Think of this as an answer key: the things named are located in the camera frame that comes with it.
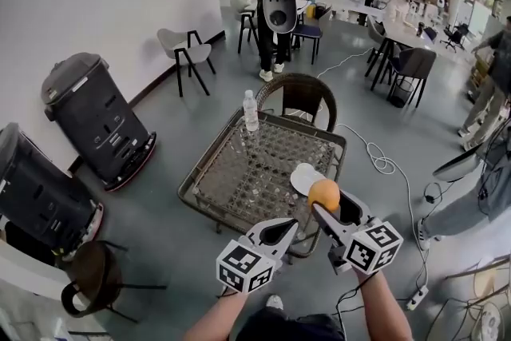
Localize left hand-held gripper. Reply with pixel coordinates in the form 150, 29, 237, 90
216, 217, 300, 295

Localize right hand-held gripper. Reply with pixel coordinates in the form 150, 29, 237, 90
311, 190, 404, 276

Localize round orange food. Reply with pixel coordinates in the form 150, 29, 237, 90
307, 179, 342, 213

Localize white plate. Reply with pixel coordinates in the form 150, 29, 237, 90
289, 162, 327, 197

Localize person's right forearm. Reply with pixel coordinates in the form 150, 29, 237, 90
356, 270, 413, 341

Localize person's left forearm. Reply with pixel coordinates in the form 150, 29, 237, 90
183, 290, 252, 341

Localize wicker glass-top table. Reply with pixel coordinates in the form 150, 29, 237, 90
176, 109, 348, 265

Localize person's dark shorts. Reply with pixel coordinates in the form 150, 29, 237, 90
240, 306, 347, 341

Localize white power strip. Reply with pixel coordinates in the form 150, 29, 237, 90
406, 287, 430, 312

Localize white dish-shaped device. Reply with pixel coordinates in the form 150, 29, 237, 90
432, 142, 485, 183

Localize clear plastic water bottle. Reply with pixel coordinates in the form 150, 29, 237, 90
242, 89, 260, 133

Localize brown wicker chair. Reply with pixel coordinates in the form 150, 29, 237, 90
255, 72, 338, 133

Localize black mesh wastebasket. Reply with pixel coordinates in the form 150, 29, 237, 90
388, 77, 413, 109

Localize grey upholstered chair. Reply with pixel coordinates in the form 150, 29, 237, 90
386, 47, 438, 109

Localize brown wooden chair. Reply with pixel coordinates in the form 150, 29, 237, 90
60, 240, 168, 325

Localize dark blue chair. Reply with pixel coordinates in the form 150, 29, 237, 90
290, 22, 323, 65

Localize long white table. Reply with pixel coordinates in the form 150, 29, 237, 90
364, 14, 476, 93

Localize white chair with black legs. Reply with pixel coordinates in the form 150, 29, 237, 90
156, 27, 217, 98

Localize black delivery robot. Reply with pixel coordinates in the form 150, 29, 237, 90
41, 52, 157, 193
0, 122, 105, 261

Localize black office chair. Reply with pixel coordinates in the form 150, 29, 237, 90
440, 23, 471, 54

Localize grey chair with black legs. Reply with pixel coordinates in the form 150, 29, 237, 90
230, 0, 261, 55

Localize white desk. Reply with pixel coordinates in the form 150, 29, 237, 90
0, 238, 77, 301

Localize white floor cable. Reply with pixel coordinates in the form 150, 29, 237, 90
316, 47, 430, 292

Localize black floor cable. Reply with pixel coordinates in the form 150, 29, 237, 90
334, 251, 430, 332

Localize metal wire chair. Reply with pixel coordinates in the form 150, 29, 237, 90
434, 254, 511, 341

